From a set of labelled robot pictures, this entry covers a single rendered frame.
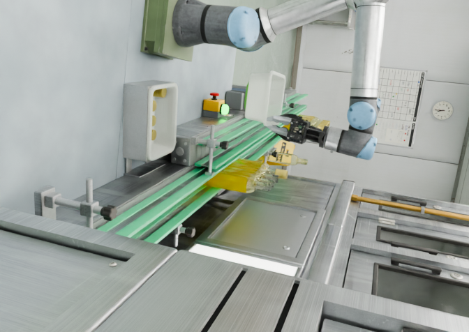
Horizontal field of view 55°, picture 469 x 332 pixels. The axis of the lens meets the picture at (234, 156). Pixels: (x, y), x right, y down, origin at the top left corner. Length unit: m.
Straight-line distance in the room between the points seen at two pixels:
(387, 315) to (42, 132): 0.83
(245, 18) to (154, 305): 1.01
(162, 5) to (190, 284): 1.01
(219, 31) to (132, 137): 0.40
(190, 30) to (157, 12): 0.11
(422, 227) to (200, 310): 1.49
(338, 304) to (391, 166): 7.03
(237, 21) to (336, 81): 6.06
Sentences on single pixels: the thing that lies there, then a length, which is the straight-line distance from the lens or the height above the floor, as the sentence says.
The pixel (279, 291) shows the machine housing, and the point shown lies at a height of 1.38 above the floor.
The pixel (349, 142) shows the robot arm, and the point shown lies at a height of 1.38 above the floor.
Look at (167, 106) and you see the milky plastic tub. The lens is 1.45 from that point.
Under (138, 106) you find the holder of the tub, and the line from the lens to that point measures 1.32.
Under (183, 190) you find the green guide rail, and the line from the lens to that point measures 1.33.
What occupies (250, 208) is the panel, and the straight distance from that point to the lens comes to 1.68.
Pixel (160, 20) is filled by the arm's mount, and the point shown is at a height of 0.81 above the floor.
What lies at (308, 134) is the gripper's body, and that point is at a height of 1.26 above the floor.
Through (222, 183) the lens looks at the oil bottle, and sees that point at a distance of 1.56.
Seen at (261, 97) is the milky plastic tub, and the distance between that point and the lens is 1.42.
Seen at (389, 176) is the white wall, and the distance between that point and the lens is 7.57.
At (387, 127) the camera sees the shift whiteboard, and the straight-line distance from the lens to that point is 7.39.
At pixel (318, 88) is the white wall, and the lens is 7.40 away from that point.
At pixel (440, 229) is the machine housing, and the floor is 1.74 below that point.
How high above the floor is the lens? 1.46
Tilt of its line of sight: 17 degrees down
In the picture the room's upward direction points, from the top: 99 degrees clockwise
